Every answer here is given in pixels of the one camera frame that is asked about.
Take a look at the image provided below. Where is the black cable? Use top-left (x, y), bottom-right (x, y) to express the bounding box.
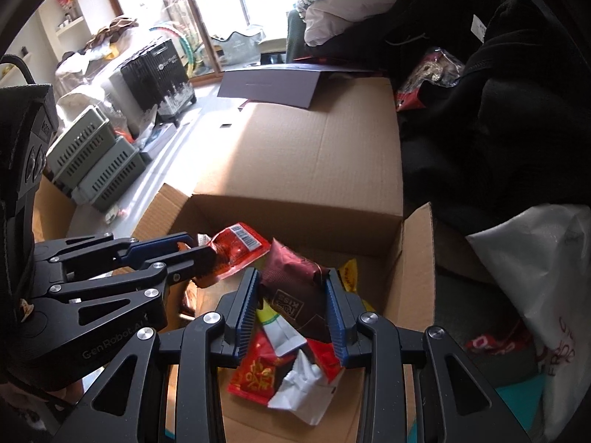
top-left (0, 54), bottom-right (36, 87)

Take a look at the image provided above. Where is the grey-green slotted basket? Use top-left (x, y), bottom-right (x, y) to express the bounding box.
top-left (46, 105), bottom-right (115, 185)
top-left (71, 136), bottom-right (148, 214)

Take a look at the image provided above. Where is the cream knitted cloth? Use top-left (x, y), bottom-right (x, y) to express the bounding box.
top-left (295, 0), bottom-right (413, 48)

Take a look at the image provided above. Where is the cardboard box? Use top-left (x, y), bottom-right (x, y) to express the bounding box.
top-left (131, 76), bottom-right (438, 443)

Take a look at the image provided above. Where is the white storage bag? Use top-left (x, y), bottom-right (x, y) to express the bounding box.
top-left (210, 28), bottom-right (267, 68)

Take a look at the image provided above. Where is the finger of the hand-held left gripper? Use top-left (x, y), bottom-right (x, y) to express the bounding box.
top-left (34, 231), bottom-right (198, 274)
top-left (47, 244), bottom-right (219, 332)

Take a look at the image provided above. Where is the brown cloth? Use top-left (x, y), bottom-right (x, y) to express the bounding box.
top-left (98, 15), bottom-right (140, 41)

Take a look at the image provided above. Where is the pile of black clothes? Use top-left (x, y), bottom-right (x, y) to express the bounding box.
top-left (318, 0), bottom-right (591, 243)

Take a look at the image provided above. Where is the red printed wrapper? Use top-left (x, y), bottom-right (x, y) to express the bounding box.
top-left (465, 325), bottom-right (535, 357)

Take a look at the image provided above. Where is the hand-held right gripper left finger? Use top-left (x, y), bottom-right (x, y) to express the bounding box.
top-left (51, 268), bottom-right (262, 443)

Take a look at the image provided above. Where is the brown chocolate packet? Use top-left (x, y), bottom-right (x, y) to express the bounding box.
top-left (260, 238), bottom-right (332, 345)

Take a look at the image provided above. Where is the white crinkled wrapper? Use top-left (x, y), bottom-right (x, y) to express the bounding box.
top-left (268, 348), bottom-right (339, 426)

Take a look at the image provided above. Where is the orange-red snack packet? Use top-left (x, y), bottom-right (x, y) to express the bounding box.
top-left (196, 222), bottom-right (271, 288)

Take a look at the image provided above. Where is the yellow-green white sachet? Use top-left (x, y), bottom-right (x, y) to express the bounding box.
top-left (256, 309), bottom-right (308, 357)

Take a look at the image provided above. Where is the white wall shelf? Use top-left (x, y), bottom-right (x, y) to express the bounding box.
top-left (39, 0), bottom-right (87, 34)

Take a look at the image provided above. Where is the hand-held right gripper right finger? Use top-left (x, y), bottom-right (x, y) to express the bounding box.
top-left (323, 268), bottom-right (533, 443)

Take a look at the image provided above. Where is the black suitcase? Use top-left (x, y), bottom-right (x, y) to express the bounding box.
top-left (121, 39), bottom-right (198, 119)

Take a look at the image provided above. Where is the red snack bag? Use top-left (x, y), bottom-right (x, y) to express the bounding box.
top-left (394, 47), bottom-right (465, 112)

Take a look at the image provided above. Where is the red-brown noodle packet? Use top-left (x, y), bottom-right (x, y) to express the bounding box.
top-left (181, 281), bottom-right (200, 320)

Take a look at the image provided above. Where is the purple-grey flat folder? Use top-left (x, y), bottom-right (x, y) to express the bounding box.
top-left (217, 65), bottom-right (366, 111)

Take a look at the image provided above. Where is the red-yellow small packet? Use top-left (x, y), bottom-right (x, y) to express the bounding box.
top-left (228, 332), bottom-right (343, 401)

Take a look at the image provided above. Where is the brown flat cardboard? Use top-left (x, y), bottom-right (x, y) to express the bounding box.
top-left (32, 176), bottom-right (78, 241)

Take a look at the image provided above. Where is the white bags heap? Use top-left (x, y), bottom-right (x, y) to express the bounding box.
top-left (54, 48), bottom-right (126, 104)

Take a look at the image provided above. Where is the white plastic bag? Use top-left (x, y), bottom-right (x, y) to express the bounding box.
top-left (465, 203), bottom-right (591, 443)

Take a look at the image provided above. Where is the yellow snack packet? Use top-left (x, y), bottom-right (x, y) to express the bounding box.
top-left (337, 258), bottom-right (376, 315)

